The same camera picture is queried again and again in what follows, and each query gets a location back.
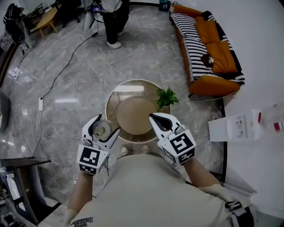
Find person's left forearm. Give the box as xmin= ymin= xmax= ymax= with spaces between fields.
xmin=67 ymin=172 xmax=95 ymax=212

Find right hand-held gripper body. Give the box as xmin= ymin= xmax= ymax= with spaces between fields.
xmin=157 ymin=125 xmax=197 ymax=170

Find orange sofa cushion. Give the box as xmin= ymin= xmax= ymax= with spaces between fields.
xmin=194 ymin=16 xmax=221 ymax=45
xmin=205 ymin=41 xmax=238 ymax=74

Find round glass side table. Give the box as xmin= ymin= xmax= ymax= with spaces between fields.
xmin=104 ymin=79 xmax=171 ymax=144

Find black side table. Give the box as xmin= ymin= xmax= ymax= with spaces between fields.
xmin=0 ymin=156 xmax=62 ymax=226

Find person's right forearm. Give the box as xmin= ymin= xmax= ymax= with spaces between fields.
xmin=183 ymin=157 xmax=220 ymax=189

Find wooden oval table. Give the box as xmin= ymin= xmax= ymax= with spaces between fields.
xmin=30 ymin=6 xmax=59 ymax=39

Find orange sofa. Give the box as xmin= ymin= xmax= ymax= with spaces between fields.
xmin=169 ymin=4 xmax=246 ymax=98

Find blue box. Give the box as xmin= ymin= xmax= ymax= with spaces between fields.
xmin=159 ymin=0 xmax=172 ymax=11

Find white appliance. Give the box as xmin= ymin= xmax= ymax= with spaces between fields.
xmin=4 ymin=174 xmax=22 ymax=200

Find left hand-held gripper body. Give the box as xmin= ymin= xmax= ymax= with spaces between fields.
xmin=76 ymin=139 xmax=111 ymax=176

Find white cable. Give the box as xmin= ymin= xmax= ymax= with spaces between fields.
xmin=177 ymin=97 xmax=225 ymax=103
xmin=33 ymin=110 xmax=107 ymax=156

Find black cable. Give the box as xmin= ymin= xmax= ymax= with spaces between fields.
xmin=40 ymin=32 xmax=99 ymax=99

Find black shoulder strap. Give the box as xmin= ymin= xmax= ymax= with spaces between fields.
xmin=225 ymin=200 xmax=258 ymax=227

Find white water dispenser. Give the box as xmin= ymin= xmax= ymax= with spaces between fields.
xmin=208 ymin=108 xmax=262 ymax=142

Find black and white striped blanket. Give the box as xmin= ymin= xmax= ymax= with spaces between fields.
xmin=170 ymin=10 xmax=246 ymax=86

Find potted green plant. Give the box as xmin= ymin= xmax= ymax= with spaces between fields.
xmin=156 ymin=86 xmax=180 ymax=110

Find person's beige shirt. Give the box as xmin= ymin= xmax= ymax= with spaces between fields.
xmin=64 ymin=153 xmax=258 ymax=227

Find black office chair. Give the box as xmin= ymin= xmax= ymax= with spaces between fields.
xmin=55 ymin=0 xmax=80 ymax=28

